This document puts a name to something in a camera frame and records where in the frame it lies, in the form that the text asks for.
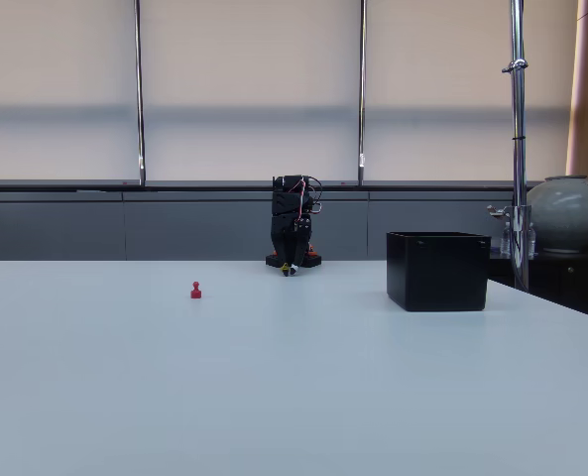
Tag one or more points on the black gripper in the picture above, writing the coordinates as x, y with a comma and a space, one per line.
289, 229

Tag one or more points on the small red pawn piece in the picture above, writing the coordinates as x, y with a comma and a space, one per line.
196, 291

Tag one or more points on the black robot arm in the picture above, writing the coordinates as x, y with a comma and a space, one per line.
286, 198

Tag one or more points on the black and orange robot base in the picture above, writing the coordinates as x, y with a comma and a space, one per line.
313, 260

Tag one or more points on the black open box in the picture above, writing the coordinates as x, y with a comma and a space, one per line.
437, 277

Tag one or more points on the grey sill cabinet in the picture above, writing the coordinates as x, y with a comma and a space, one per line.
125, 228

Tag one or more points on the beige roller blind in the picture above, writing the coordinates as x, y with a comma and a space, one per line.
437, 74
249, 74
55, 74

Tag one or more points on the metal clamp on pole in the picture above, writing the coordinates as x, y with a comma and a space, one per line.
498, 210

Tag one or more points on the clear water bottle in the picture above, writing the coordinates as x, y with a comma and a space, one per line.
532, 240
506, 240

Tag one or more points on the chrome stand pole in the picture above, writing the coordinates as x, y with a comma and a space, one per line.
519, 149

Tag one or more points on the dark low cabinet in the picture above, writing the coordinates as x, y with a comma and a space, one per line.
571, 282

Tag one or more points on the grey round ceramic vase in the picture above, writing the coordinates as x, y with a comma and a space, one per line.
571, 213

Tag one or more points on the chrome window post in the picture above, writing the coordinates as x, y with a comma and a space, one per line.
362, 99
140, 99

